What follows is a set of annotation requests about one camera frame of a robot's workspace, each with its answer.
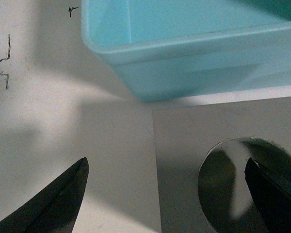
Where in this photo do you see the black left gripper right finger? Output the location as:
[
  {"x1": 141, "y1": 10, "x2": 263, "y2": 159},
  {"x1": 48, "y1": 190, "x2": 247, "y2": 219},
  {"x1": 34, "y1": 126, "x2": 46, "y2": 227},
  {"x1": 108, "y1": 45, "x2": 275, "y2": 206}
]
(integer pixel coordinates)
[{"x1": 244, "y1": 158, "x2": 291, "y2": 233}]

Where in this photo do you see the gray block with round hole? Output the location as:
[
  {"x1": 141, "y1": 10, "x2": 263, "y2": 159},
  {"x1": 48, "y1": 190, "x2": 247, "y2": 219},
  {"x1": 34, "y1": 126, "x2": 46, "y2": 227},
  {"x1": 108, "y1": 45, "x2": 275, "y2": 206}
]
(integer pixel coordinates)
[{"x1": 153, "y1": 97, "x2": 291, "y2": 233}]

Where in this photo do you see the blue plastic box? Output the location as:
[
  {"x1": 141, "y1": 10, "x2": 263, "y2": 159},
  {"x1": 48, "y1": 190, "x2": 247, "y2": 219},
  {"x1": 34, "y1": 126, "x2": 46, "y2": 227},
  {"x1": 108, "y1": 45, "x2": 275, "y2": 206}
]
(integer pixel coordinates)
[{"x1": 81, "y1": 0, "x2": 291, "y2": 101}]

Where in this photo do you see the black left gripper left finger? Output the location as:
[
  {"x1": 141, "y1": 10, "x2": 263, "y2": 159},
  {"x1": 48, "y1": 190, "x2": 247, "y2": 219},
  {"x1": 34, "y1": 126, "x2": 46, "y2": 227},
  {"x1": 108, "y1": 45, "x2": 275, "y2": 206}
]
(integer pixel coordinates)
[{"x1": 0, "y1": 157, "x2": 89, "y2": 233}]

